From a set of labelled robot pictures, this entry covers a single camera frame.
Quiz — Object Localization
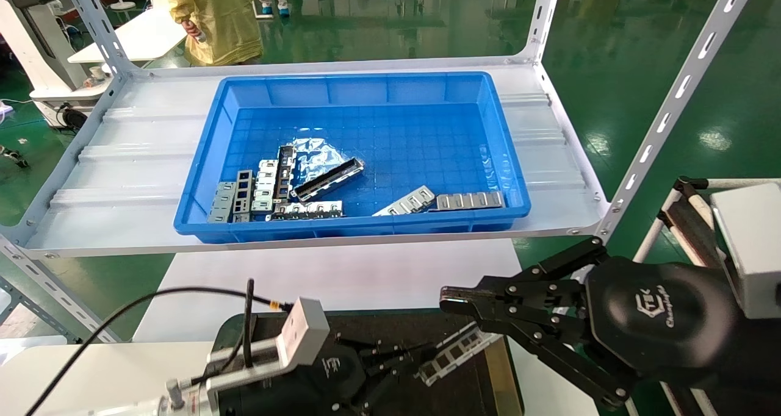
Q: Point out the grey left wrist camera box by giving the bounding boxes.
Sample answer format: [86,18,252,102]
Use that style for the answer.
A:
[278,297,330,374]

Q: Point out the black padded bar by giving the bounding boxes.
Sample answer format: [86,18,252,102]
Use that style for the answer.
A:
[658,177,730,269]

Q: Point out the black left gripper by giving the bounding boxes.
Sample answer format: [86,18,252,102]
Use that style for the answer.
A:
[217,335,440,416]

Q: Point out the white tube frame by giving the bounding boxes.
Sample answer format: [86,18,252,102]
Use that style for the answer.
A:
[633,177,781,264]

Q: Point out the dark grey slotted metal part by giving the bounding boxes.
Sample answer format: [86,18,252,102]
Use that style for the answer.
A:
[234,170,254,223]

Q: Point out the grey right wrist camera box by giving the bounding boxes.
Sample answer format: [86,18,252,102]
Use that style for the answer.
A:
[711,181,781,319]

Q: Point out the white machine with black panel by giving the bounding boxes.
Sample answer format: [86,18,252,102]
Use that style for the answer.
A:
[0,0,113,127]

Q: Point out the black container with brass strips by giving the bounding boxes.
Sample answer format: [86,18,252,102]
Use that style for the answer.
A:
[211,309,525,416]

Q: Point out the black camera cable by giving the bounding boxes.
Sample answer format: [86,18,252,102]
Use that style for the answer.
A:
[23,278,295,416]

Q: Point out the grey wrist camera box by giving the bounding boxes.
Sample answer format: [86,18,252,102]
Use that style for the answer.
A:
[711,181,781,319]
[278,297,330,374]

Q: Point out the silver camera mount bracket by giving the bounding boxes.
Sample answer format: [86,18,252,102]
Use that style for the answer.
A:
[204,335,289,400]

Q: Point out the dark metal channel part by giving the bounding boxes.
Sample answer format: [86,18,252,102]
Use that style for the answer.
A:
[417,321,504,387]
[273,145,298,204]
[290,157,365,203]

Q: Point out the silver foil bag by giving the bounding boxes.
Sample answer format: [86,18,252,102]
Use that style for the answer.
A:
[292,138,351,188]

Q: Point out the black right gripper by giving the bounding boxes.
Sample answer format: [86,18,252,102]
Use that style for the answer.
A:
[441,237,751,412]

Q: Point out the blue plastic tray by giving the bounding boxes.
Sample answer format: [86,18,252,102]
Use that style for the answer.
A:
[173,71,531,244]

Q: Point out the white work table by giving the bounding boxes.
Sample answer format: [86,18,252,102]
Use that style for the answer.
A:
[67,7,187,64]

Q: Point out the grey flat slotted metal part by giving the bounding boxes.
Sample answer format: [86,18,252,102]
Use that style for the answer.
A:
[207,181,237,224]
[436,190,506,212]

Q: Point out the white metal shelf rack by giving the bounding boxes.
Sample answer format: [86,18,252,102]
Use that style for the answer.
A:
[0,0,766,345]

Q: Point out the person in yellow coat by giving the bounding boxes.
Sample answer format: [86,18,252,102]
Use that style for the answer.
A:
[164,0,264,67]

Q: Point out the black cable coil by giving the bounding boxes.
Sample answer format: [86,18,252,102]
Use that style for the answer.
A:
[58,104,89,130]

